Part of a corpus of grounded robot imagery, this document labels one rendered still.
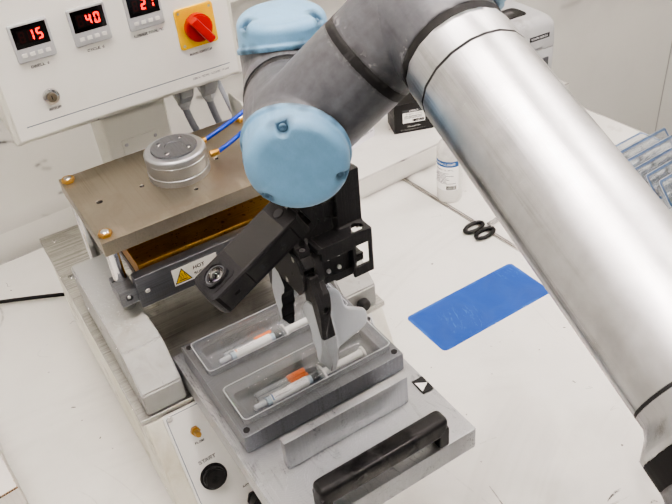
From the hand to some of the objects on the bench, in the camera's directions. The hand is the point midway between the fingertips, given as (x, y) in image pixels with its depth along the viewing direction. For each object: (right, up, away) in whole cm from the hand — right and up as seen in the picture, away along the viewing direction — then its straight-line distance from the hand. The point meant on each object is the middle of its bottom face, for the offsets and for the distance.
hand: (304, 341), depth 81 cm
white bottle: (+26, +21, +71) cm, 78 cm away
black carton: (+20, +38, +86) cm, 96 cm away
